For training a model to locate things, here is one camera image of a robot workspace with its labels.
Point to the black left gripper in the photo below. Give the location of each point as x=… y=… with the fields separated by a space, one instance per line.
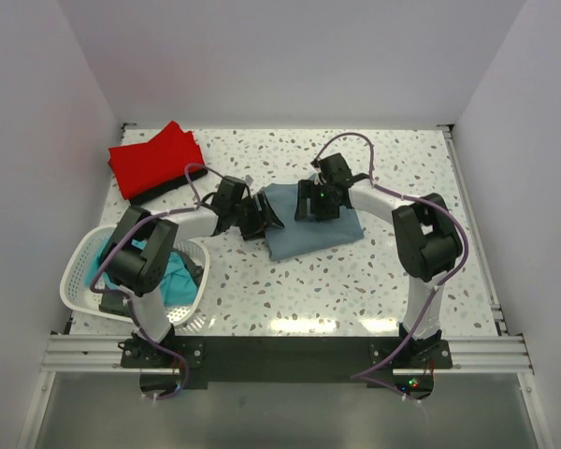
x=255 y=229

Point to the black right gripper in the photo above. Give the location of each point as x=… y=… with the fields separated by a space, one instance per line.
x=308 y=190

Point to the grey-blue t-shirt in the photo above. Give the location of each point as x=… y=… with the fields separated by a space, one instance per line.
x=307 y=236

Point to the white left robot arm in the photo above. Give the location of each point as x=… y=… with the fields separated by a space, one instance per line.
x=138 y=250

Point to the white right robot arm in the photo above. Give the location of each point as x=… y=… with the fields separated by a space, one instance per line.
x=429 y=241

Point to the black folded t-shirt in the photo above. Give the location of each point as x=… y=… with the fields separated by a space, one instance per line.
x=165 y=187

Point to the turquoise t-shirt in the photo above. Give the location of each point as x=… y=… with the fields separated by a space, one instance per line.
x=179 y=286

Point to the white plastic laundry basket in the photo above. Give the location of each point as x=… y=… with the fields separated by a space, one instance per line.
x=77 y=295

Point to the red folded t-shirt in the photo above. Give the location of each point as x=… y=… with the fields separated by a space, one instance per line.
x=172 y=153

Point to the dark grey t-shirt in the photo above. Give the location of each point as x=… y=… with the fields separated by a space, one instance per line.
x=112 y=303

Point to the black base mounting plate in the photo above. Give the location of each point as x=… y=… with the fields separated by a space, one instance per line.
x=197 y=362

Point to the aluminium extrusion rail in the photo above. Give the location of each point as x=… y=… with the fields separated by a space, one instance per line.
x=82 y=353

